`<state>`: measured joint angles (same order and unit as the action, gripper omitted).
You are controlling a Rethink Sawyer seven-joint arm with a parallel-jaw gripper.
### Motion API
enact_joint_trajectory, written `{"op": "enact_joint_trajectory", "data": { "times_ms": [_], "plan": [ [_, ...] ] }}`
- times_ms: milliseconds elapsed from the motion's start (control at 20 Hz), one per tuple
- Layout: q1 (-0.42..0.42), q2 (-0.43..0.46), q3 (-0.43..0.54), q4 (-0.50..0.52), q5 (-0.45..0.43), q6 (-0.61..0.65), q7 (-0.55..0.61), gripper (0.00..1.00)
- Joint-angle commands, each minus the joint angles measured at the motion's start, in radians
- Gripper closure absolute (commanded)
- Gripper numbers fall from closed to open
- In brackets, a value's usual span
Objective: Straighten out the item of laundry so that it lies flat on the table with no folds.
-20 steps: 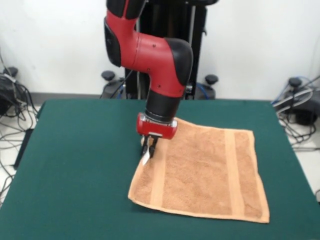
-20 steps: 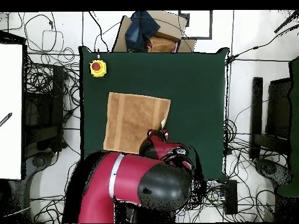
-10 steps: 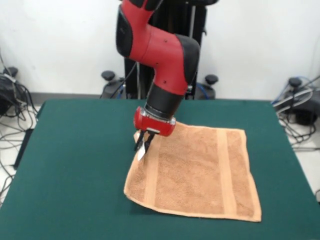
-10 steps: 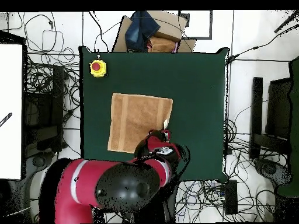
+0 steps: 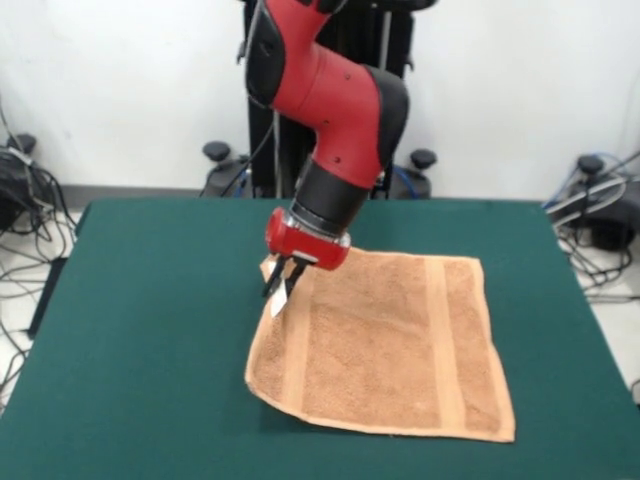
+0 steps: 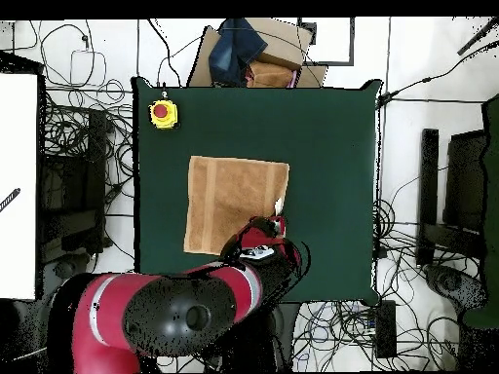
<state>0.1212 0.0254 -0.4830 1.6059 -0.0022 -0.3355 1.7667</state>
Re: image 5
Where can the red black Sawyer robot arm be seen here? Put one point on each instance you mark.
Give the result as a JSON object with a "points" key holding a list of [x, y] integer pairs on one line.
{"points": [[340, 100]]}

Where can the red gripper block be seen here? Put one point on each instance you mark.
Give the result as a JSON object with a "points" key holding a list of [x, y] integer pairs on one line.
{"points": [[310, 247]]}

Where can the dark green table cloth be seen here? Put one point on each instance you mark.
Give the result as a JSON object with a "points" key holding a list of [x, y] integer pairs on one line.
{"points": [[150, 300]]}

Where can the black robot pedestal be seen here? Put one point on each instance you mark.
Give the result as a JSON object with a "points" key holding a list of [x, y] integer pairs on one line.
{"points": [[360, 30]]}

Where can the tan terry towel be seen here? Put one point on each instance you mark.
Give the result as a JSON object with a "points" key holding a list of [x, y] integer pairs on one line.
{"points": [[380, 340]]}

